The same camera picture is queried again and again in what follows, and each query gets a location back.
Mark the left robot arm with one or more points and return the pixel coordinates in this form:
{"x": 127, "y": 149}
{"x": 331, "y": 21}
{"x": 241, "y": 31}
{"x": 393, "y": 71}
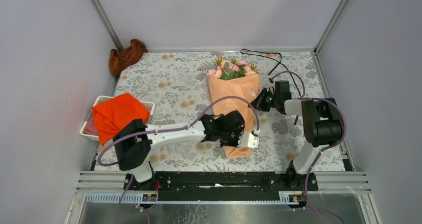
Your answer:
{"x": 134, "y": 142}

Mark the black mounting base rail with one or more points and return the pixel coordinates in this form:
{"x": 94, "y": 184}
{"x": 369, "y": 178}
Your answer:
{"x": 223, "y": 186}

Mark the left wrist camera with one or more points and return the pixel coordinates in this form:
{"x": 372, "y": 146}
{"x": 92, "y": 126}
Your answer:
{"x": 249, "y": 139}

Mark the orange cloth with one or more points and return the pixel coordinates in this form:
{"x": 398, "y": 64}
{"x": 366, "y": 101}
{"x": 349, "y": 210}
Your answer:
{"x": 111, "y": 116}

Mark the floral patterned table mat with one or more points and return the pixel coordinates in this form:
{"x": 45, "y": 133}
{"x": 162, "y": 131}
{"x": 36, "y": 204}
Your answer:
{"x": 177, "y": 84}

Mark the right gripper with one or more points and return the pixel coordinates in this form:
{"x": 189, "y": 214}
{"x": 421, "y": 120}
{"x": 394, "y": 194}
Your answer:
{"x": 259, "y": 103}

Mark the brown cloth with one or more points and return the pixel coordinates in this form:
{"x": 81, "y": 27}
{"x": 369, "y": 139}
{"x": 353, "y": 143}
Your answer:
{"x": 119, "y": 61}

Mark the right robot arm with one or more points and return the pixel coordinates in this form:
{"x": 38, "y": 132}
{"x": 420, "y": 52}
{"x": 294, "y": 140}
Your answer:
{"x": 323, "y": 122}

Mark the pink fake flower bunch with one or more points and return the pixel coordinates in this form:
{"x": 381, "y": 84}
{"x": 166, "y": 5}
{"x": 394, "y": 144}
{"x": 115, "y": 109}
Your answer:
{"x": 240, "y": 68}

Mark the peach wrapping paper sheet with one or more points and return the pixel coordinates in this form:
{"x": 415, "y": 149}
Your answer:
{"x": 239, "y": 91}

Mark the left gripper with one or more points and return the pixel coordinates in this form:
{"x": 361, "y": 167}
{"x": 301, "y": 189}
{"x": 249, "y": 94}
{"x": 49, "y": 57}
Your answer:
{"x": 238, "y": 131}

